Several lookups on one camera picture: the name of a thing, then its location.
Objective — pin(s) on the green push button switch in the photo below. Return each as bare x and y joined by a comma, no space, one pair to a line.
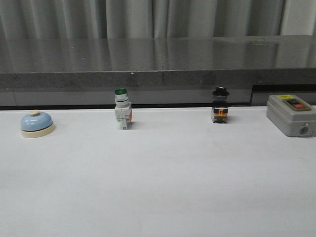
123,108

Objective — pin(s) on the grey curtain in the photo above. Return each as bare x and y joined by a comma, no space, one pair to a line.
149,19

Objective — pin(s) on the grey stone counter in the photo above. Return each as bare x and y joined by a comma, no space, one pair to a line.
155,72

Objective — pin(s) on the black selector knob switch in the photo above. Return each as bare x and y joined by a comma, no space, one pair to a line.
219,112

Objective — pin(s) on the blue cream call bell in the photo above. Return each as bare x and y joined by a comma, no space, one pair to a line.
36,124

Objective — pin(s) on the grey push button box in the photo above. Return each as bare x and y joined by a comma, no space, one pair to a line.
292,115

